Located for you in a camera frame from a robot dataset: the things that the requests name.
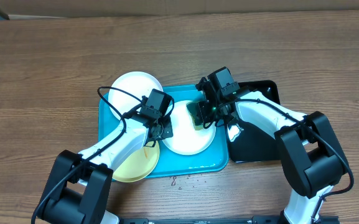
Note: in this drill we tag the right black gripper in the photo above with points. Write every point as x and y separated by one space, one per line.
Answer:
202 112

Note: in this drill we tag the white plate with stain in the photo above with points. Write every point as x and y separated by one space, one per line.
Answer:
127 91

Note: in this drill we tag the yellow plate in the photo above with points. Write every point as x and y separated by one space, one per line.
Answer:
138 165

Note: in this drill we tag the green and yellow sponge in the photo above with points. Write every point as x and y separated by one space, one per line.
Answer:
195 112

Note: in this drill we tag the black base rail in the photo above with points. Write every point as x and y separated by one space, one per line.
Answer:
229 220

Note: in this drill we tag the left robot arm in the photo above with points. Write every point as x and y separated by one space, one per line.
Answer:
79 183

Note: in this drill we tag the black plastic tray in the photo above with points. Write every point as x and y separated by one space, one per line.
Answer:
245 142

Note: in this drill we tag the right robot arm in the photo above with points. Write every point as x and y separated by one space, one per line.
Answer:
258 128

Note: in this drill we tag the teal plastic tray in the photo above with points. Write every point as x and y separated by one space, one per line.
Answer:
214 158

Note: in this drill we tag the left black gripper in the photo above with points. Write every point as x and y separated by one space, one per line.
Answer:
168 132

